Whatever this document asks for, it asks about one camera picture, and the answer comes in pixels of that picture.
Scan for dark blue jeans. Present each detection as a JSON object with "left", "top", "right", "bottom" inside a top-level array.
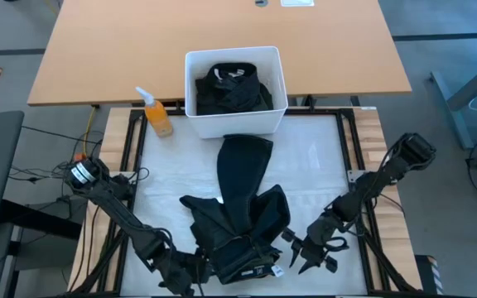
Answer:
[{"left": 179, "top": 133, "right": 292, "bottom": 286}]

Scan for black zip jacket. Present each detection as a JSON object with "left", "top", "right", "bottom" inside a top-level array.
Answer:
[{"left": 195, "top": 61, "right": 275, "bottom": 116}]

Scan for black box with striped edge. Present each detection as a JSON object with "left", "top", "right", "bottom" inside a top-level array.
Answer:
[{"left": 414, "top": 254, "right": 446, "bottom": 296}]

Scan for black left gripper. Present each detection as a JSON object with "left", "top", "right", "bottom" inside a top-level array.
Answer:
[{"left": 155, "top": 247, "right": 217, "bottom": 297}]

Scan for white perforated laundry basket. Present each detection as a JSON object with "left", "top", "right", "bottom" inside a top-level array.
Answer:
[{"left": 184, "top": 46, "right": 289, "bottom": 140}]

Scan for orange spray bottle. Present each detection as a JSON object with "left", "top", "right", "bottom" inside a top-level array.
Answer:
[{"left": 134, "top": 85, "right": 174, "bottom": 138}]

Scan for grey desk leg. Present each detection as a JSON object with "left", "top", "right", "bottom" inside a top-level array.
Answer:
[{"left": 431, "top": 53, "right": 477, "bottom": 150}]

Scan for black cable bundle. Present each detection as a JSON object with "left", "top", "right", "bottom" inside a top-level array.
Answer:
[
  {"left": 356, "top": 198, "right": 420, "bottom": 294},
  {"left": 72, "top": 202, "right": 134, "bottom": 295}
]

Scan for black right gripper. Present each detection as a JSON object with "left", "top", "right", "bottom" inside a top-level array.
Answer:
[{"left": 282, "top": 217, "right": 349, "bottom": 276}]

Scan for thin yellow floor cable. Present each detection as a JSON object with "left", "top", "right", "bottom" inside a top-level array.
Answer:
[{"left": 83, "top": 105, "right": 97, "bottom": 156}]

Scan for white socket plate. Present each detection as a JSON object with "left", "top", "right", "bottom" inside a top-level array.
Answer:
[{"left": 280, "top": 0, "right": 316, "bottom": 8}]

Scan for tangle of black cables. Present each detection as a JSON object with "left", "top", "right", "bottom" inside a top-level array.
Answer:
[{"left": 8, "top": 123, "right": 103, "bottom": 195}]

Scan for black metal rack frame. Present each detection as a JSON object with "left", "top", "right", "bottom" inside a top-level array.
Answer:
[{"left": 97, "top": 106, "right": 420, "bottom": 297}]

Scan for large light wooden desk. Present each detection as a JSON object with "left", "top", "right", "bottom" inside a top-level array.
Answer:
[{"left": 26, "top": 0, "right": 412, "bottom": 107}]

